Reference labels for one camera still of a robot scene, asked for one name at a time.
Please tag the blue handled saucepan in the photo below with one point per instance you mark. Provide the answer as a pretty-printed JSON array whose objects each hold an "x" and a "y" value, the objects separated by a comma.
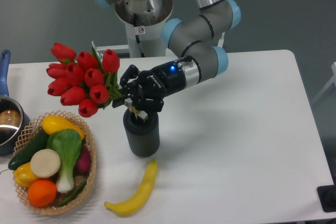
[{"x": 13, "y": 117}]

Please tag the orange fruit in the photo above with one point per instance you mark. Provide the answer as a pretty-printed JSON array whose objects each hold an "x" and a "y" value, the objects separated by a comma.
[{"x": 42, "y": 192}]

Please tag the woven wicker basket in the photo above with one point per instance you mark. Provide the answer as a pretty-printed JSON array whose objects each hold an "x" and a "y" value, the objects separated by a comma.
[{"x": 26, "y": 136}]

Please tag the purple red onion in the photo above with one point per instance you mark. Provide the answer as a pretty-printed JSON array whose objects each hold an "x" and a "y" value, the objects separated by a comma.
[{"x": 84, "y": 161}]

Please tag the dark grey ribbed vase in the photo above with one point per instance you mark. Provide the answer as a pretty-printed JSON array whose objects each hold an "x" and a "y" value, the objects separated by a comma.
[{"x": 143, "y": 136}]

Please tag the yellow squash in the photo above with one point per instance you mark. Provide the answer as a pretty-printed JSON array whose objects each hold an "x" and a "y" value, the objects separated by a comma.
[{"x": 52, "y": 124}]

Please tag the green bean pod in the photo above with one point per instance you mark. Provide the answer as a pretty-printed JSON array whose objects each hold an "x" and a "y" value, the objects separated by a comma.
[{"x": 73, "y": 194}]

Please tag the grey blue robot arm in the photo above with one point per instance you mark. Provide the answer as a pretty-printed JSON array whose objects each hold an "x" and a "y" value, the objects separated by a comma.
[{"x": 189, "y": 40}]

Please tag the beige round bun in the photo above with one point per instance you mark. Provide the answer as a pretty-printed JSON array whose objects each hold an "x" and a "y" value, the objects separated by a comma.
[{"x": 45, "y": 163}]

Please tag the white frame at right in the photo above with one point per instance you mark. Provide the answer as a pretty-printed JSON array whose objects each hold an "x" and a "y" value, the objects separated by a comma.
[{"x": 327, "y": 88}]

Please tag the black device at edge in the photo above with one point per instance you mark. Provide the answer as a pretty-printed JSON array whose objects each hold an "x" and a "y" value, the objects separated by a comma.
[{"x": 327, "y": 197}]

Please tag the dark green cucumber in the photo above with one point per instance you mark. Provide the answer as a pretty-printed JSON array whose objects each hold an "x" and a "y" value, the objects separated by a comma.
[{"x": 38, "y": 142}]

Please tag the red tulip bouquet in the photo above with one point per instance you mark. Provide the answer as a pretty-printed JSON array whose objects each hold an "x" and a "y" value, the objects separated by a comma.
[{"x": 84, "y": 79}]

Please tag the yellow bell pepper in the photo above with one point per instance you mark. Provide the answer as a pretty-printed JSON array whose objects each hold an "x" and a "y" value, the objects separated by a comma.
[{"x": 24, "y": 176}]

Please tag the green bok choy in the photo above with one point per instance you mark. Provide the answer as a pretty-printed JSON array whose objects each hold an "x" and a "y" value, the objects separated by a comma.
[{"x": 67, "y": 144}]

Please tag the yellow banana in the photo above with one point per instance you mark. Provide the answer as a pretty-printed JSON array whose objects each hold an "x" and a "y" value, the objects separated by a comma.
[{"x": 140, "y": 197}]

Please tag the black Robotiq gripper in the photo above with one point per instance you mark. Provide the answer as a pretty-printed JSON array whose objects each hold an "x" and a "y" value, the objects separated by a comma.
[{"x": 145, "y": 90}]

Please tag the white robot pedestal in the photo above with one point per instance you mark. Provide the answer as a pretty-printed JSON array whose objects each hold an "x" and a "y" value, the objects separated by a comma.
[{"x": 144, "y": 21}]

